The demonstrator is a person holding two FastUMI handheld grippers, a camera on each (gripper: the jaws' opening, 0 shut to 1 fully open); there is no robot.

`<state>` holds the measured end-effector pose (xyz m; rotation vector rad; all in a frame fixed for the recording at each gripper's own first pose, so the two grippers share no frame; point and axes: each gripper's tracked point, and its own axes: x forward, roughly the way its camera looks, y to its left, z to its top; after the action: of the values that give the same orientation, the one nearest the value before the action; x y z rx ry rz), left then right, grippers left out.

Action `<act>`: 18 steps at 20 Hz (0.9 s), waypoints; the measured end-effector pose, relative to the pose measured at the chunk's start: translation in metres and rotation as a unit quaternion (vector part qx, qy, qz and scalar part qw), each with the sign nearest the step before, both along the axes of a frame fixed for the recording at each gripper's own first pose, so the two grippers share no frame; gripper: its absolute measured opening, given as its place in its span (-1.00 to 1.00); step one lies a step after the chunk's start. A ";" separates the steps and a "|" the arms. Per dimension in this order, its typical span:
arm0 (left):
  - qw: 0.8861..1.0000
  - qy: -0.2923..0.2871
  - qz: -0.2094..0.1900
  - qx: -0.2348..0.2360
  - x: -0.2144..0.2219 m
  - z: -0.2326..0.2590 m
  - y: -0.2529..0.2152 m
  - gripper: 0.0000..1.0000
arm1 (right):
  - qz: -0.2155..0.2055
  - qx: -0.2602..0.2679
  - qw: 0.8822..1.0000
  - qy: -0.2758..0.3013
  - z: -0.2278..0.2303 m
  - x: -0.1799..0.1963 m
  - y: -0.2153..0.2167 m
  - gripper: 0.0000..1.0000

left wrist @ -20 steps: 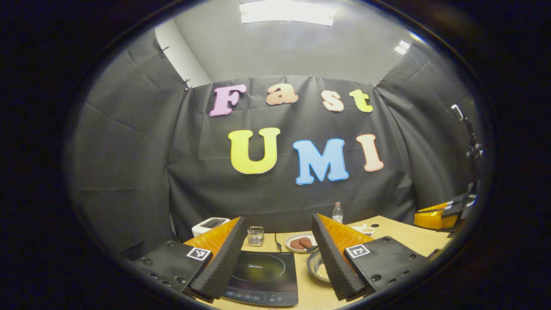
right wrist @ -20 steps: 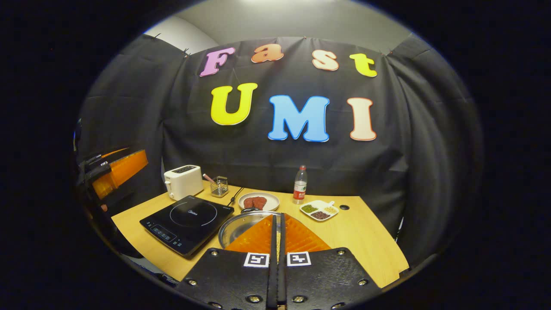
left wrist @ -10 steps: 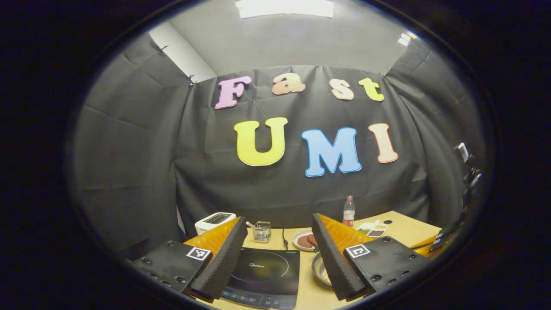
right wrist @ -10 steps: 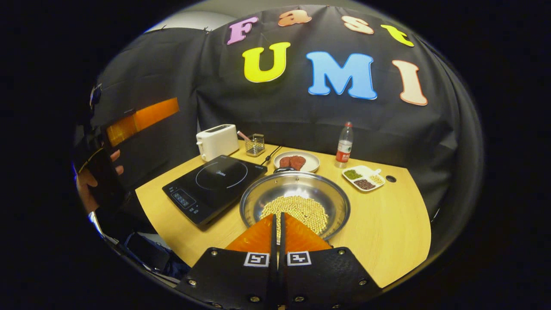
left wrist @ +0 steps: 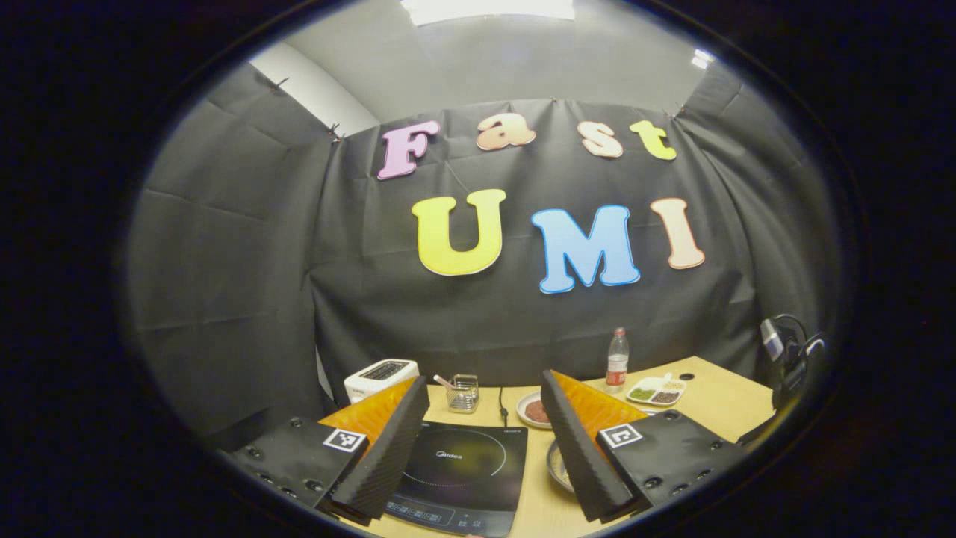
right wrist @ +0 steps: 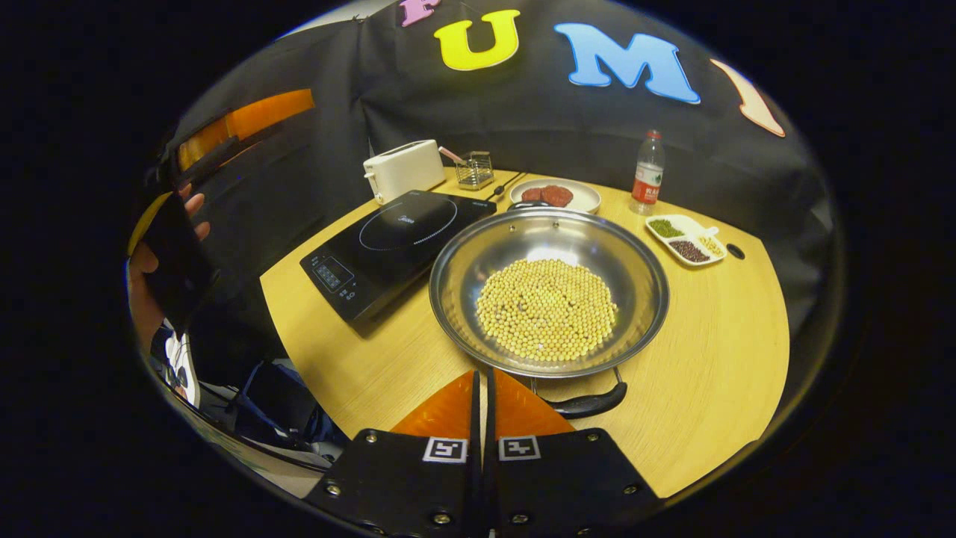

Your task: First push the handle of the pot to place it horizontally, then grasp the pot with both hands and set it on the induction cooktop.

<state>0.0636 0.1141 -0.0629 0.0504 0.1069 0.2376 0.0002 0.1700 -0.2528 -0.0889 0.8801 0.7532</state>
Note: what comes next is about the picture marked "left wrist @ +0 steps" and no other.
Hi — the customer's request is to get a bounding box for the clear plastic water bottle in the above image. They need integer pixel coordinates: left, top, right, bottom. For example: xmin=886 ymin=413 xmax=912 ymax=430
xmin=606 ymin=327 xmax=630 ymax=395

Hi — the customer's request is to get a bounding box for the black backdrop cloth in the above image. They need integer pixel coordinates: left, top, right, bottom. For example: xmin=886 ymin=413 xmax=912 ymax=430
xmin=123 ymin=61 xmax=841 ymax=449

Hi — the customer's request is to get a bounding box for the black induction cooktop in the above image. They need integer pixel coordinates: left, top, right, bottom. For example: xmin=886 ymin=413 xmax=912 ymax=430
xmin=385 ymin=420 xmax=529 ymax=537

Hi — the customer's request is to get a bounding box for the white divided dish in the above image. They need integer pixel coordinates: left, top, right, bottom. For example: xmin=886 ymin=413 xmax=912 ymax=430
xmin=626 ymin=373 xmax=687 ymax=408

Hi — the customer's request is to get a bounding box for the stainless steel pot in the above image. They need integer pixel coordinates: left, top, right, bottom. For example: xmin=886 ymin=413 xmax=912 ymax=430
xmin=546 ymin=439 xmax=577 ymax=494

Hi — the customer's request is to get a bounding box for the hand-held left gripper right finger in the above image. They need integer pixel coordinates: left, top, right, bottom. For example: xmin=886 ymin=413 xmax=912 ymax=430
xmin=540 ymin=370 xmax=748 ymax=524

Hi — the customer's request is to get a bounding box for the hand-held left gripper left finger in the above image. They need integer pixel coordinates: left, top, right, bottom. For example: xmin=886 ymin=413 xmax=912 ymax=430
xmin=224 ymin=376 xmax=432 ymax=526

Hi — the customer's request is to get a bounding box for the large ceiling light panel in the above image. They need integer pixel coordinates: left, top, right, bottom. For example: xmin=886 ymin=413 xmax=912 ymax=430
xmin=400 ymin=0 xmax=576 ymax=27

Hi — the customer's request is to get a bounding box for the white toaster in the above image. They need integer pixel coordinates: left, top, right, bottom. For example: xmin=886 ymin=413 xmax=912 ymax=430
xmin=344 ymin=359 xmax=420 ymax=404

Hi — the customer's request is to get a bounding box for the wire mesh basket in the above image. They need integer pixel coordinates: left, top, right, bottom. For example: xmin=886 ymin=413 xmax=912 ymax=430
xmin=447 ymin=374 xmax=480 ymax=414

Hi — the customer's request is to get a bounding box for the white round plate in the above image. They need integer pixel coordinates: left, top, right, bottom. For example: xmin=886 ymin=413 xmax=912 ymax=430
xmin=517 ymin=391 xmax=553 ymax=430

